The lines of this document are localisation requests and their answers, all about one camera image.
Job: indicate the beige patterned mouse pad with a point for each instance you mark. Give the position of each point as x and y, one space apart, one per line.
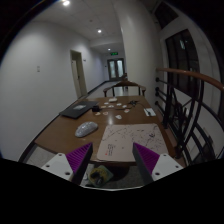
117 141

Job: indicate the wooden chair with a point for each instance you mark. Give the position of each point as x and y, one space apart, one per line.
123 84

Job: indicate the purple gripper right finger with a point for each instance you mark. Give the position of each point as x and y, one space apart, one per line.
153 166

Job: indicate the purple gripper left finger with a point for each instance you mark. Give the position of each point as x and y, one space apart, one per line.
71 166

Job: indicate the white paper box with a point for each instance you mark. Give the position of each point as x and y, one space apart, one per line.
113 100

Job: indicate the yellow green bag under table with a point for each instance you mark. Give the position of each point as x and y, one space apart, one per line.
99 176

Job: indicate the black laptop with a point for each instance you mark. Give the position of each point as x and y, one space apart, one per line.
77 110

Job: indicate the white door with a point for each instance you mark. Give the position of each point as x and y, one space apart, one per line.
76 78

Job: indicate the grey computer mouse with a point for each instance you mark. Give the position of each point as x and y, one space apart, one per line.
85 129

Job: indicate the small notepad with pen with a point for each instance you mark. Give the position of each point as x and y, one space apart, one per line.
149 112

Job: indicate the white shell piece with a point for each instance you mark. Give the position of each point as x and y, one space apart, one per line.
118 117

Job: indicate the small black box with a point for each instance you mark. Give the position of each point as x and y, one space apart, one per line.
95 109

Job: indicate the green exit sign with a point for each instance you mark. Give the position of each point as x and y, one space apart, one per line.
114 53

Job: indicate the glass double door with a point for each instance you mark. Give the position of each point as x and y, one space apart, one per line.
116 68

